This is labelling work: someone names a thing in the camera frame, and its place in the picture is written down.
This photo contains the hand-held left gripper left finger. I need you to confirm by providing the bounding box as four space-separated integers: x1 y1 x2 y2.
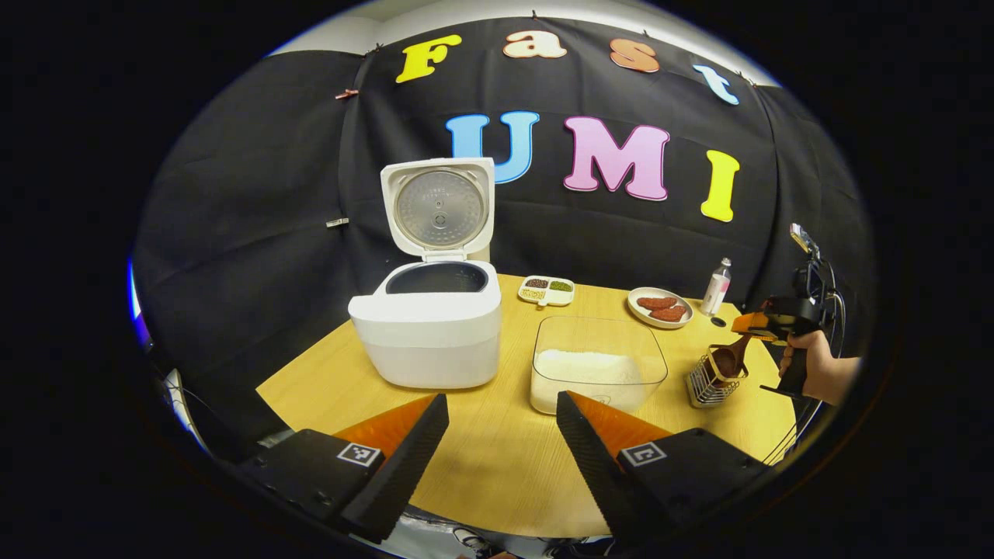
237 394 450 543

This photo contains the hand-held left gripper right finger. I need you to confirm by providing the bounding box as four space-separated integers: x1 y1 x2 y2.
556 391 773 548

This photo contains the brown wooden spoon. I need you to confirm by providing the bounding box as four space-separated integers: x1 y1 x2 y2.
711 332 756 383

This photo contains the metal wire chopstick holder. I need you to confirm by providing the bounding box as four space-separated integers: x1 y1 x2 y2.
687 353 750 409

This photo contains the white rice cooker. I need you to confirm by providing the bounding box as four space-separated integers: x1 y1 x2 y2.
348 158 502 389

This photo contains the clear plastic rice container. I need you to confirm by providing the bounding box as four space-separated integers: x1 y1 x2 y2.
530 316 669 415

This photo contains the clear bottle with pink label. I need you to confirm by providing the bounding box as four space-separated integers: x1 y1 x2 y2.
700 258 732 315

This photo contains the round white plate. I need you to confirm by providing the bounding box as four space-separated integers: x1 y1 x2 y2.
627 287 694 329

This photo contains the white divided dish of beans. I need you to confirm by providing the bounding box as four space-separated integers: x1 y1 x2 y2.
518 276 575 307

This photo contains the black backdrop cloth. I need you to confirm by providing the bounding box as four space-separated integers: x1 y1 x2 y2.
132 16 878 467

